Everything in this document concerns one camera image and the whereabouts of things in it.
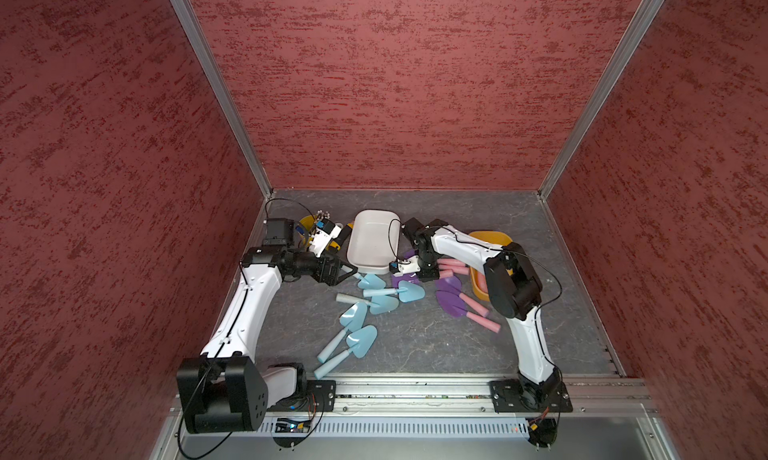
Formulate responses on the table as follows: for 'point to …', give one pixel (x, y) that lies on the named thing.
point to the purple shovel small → (410, 277)
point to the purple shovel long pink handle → (454, 305)
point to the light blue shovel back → (371, 282)
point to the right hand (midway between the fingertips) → (428, 274)
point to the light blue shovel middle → (377, 304)
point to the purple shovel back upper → (441, 261)
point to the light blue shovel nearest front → (358, 342)
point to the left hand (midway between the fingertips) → (342, 270)
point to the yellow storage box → (492, 237)
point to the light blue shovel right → (407, 291)
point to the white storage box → (373, 241)
